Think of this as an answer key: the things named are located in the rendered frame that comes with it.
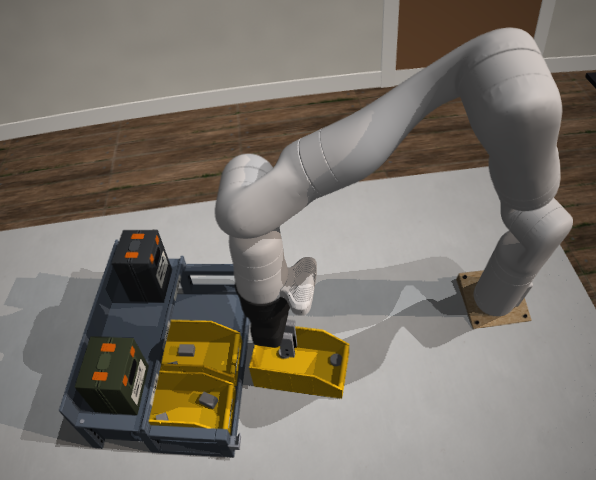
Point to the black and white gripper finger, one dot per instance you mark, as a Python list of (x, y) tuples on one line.
[(290, 328), (287, 345)]

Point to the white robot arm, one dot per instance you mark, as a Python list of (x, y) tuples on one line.
[(514, 108)]

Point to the blue-grey shelf rack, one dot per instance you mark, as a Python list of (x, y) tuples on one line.
[(113, 315)]

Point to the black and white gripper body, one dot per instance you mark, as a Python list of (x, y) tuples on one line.
[(264, 301)]

